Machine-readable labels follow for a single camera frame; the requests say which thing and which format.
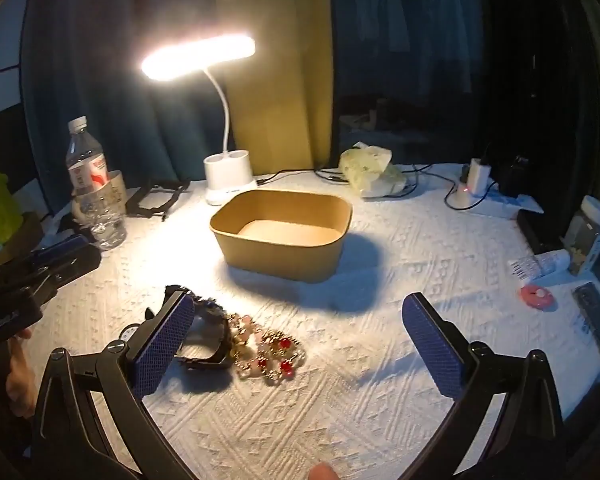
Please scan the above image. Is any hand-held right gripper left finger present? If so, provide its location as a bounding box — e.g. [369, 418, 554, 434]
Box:
[30, 290, 201, 480]

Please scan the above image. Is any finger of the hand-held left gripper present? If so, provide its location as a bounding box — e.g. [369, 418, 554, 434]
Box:
[37, 246, 102, 292]
[25, 233, 90, 268]

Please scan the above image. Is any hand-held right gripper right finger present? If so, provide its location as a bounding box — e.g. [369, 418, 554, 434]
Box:
[401, 292, 567, 480]

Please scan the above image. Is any white dial watch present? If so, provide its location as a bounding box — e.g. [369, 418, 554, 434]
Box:
[117, 322, 145, 349]

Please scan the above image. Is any black strap wristwatch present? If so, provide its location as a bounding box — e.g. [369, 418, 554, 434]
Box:
[144, 284, 233, 372]

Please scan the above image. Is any gold red gem necklace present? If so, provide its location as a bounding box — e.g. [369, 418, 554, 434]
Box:
[236, 329, 307, 387]

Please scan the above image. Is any yellow oval tray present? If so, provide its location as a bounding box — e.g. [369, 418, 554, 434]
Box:
[209, 189, 353, 285]

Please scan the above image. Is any person's left hand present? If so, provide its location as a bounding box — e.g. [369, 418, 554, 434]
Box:
[4, 326, 37, 419]

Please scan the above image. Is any white textured tablecloth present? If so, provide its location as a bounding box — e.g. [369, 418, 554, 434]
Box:
[24, 161, 600, 480]

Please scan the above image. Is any clear plastic water bottle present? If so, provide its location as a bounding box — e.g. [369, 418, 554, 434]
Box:
[64, 116, 128, 251]

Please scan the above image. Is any black folding phone stand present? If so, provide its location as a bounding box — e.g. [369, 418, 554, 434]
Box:
[125, 177, 191, 222]

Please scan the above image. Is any pink round case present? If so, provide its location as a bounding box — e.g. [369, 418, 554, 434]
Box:
[518, 283, 559, 314]

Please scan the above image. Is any white tube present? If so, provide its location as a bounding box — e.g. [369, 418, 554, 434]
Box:
[509, 248, 574, 282]

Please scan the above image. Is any blue curtain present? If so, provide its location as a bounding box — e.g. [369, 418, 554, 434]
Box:
[21, 0, 233, 213]

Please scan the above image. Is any black flat box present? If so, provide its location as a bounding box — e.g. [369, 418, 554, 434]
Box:
[516, 207, 567, 256]

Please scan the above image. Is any white power strip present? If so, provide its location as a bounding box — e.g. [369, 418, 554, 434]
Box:
[451, 184, 547, 220]

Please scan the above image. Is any dark remote control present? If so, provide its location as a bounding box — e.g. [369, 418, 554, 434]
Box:
[572, 281, 600, 342]

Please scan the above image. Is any white desk lamp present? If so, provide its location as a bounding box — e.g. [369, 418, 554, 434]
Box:
[140, 32, 259, 207]

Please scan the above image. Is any white charger plug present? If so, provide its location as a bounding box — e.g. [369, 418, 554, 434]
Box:
[466, 158, 491, 197]

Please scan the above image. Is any yellow tissue pack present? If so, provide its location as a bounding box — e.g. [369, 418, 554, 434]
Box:
[338, 143, 407, 198]

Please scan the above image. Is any black power adapter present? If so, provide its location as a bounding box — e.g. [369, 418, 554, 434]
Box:
[496, 154, 532, 199]

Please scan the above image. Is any clear jar white lid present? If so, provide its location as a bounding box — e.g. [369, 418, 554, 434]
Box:
[564, 195, 600, 277]

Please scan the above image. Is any yellow curtain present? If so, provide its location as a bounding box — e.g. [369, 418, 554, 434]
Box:
[214, 0, 337, 177]

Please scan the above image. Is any dark curtain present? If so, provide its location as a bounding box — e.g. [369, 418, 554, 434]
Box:
[329, 0, 600, 187]

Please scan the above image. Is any black charger cable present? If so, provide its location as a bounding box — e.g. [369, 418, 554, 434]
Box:
[402, 169, 487, 212]

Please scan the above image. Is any black lamp cable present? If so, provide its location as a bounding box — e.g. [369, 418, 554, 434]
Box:
[256, 166, 348, 187]

